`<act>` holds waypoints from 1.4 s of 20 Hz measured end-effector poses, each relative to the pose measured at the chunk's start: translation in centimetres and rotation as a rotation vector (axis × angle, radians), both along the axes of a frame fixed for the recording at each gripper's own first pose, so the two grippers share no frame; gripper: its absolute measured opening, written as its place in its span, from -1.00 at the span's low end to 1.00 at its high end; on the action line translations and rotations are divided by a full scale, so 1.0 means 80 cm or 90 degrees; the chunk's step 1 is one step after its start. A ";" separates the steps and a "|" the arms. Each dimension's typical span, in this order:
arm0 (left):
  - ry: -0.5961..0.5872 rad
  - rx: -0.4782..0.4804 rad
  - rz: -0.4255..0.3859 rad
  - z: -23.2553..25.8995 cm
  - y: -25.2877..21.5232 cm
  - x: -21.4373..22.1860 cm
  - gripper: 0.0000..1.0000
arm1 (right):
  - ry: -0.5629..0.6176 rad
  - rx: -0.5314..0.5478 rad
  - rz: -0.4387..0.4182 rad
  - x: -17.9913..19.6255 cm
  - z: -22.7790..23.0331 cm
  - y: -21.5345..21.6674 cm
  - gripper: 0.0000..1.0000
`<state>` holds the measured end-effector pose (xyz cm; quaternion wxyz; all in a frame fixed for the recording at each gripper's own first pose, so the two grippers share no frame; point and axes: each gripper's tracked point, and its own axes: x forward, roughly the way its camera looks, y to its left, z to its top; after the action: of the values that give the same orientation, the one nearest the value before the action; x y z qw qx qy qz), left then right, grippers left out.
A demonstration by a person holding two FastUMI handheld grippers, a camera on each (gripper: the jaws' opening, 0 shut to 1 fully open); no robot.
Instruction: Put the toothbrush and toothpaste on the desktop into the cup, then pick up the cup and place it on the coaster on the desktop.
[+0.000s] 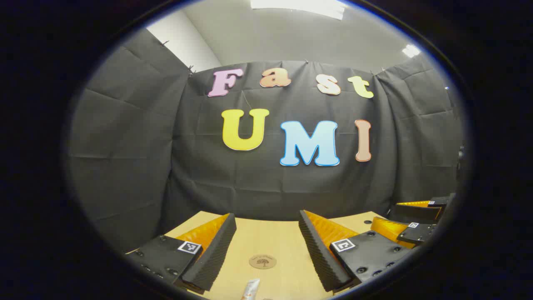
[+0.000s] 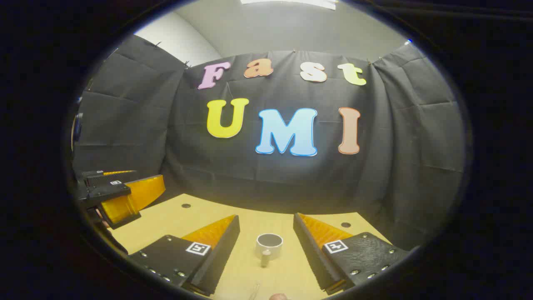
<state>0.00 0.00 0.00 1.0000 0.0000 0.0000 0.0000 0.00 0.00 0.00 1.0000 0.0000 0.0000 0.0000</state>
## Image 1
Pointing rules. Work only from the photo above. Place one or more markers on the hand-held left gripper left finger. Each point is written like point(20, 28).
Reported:
point(212, 258)

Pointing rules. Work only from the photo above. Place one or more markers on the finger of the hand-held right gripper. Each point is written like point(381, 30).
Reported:
point(416, 212)
point(416, 234)

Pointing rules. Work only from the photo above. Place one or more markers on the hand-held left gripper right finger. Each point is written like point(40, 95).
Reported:
point(318, 254)

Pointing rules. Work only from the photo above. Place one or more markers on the white toothpaste tube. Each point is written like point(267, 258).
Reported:
point(251, 289)

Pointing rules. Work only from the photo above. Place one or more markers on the light wooden desktop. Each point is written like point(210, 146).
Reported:
point(270, 237)

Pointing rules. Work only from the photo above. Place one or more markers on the black backdrop cloth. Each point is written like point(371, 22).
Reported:
point(187, 175)

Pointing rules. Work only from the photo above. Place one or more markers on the ceiling light panel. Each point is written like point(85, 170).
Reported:
point(300, 6)
point(411, 51)

